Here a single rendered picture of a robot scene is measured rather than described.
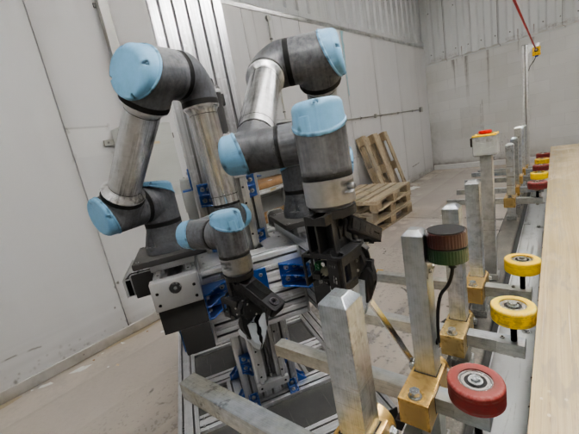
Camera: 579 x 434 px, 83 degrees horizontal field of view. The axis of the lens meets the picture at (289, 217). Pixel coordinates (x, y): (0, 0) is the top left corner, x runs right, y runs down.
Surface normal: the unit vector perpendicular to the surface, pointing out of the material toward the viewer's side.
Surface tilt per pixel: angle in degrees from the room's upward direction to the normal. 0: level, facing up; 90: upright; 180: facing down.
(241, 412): 0
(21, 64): 90
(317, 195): 90
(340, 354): 90
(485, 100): 90
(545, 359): 0
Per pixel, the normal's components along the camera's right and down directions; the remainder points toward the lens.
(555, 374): -0.18, -0.96
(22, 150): 0.74, 0.02
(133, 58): -0.43, 0.18
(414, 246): -0.61, 0.29
